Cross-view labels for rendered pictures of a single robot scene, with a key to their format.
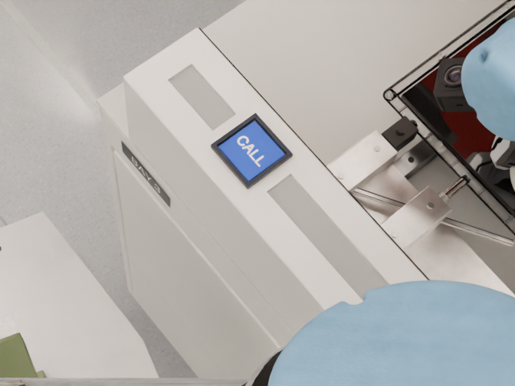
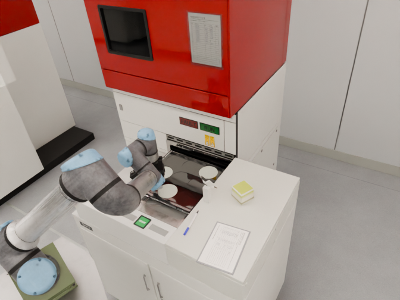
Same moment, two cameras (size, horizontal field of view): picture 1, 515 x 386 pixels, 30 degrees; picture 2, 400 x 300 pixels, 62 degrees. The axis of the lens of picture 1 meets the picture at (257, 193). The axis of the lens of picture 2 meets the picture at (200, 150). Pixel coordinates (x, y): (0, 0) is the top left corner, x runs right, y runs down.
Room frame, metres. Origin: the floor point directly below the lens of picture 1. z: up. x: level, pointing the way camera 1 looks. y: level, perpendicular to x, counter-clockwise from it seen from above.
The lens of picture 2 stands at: (-0.75, -0.38, 2.05)
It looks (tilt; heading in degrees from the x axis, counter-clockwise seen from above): 37 degrees down; 355
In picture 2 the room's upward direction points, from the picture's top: 5 degrees counter-clockwise
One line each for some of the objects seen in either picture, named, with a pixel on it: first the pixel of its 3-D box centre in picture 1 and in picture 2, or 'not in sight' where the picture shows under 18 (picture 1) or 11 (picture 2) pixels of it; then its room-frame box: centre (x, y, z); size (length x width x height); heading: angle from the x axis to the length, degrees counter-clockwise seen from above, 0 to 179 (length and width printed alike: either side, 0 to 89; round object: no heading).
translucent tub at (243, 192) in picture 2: not in sight; (242, 192); (0.28, -0.64, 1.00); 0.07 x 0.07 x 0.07; 25
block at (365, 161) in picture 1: (356, 167); not in sight; (0.43, -0.09, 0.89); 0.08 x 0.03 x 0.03; 141
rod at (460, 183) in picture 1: (451, 191); not in sight; (0.42, -0.20, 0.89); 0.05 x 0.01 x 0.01; 141
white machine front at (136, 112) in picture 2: not in sight; (172, 128); (0.84, -0.36, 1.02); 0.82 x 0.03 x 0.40; 51
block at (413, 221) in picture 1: (409, 224); (138, 208); (0.38, -0.16, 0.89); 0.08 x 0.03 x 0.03; 141
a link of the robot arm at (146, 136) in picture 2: not in sight; (146, 141); (0.46, -0.25, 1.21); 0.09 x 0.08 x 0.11; 137
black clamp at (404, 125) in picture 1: (398, 135); not in sight; (0.47, -0.13, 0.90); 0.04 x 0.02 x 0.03; 141
